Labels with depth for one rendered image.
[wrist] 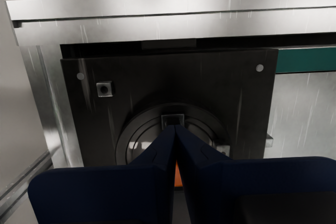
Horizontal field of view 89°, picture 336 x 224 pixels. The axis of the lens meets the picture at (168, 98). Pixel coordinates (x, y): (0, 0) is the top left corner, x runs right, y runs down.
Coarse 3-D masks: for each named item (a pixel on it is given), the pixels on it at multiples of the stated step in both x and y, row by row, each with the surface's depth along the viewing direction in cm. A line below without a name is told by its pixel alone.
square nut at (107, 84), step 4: (96, 84) 18; (100, 84) 18; (104, 84) 18; (108, 84) 18; (112, 84) 19; (100, 88) 19; (108, 88) 18; (112, 88) 19; (100, 92) 19; (104, 92) 19; (108, 92) 19; (112, 92) 19; (100, 96) 19
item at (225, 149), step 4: (216, 140) 19; (220, 140) 19; (224, 140) 19; (212, 144) 19; (216, 144) 18; (220, 144) 18; (224, 144) 18; (228, 144) 18; (216, 148) 18; (220, 148) 18; (224, 148) 18; (228, 148) 18; (224, 152) 18; (228, 152) 18; (228, 156) 18
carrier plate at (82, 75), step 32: (64, 64) 19; (96, 64) 19; (128, 64) 19; (160, 64) 19; (192, 64) 19; (224, 64) 19; (256, 64) 19; (96, 96) 20; (128, 96) 20; (160, 96) 20; (192, 96) 20; (224, 96) 20; (256, 96) 20; (96, 128) 21; (256, 128) 21; (96, 160) 22
